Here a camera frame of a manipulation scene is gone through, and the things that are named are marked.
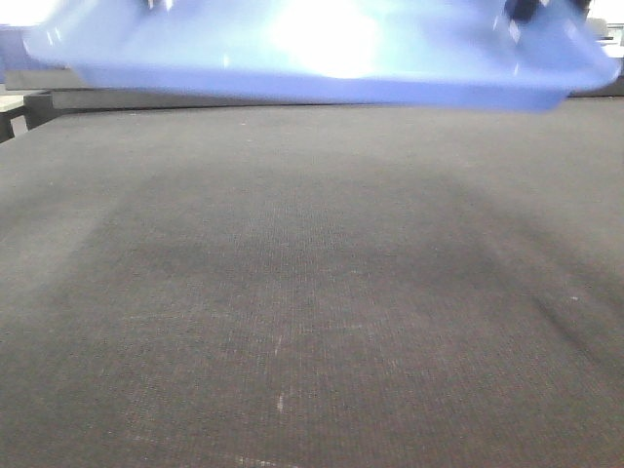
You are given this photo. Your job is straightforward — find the light blue plastic tray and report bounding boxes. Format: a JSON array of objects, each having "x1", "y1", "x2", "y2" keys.
[{"x1": 24, "y1": 1, "x2": 622, "y2": 111}]

